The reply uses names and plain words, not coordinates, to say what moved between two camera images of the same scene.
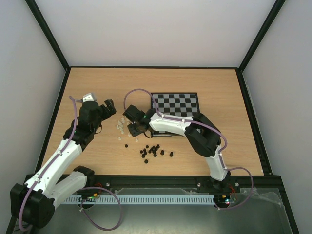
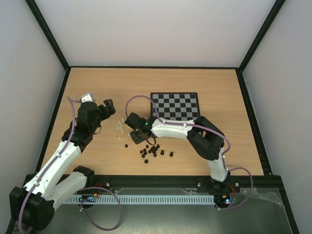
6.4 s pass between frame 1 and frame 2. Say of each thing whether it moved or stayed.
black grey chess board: stayed
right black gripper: moved
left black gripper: stayed
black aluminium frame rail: stayed
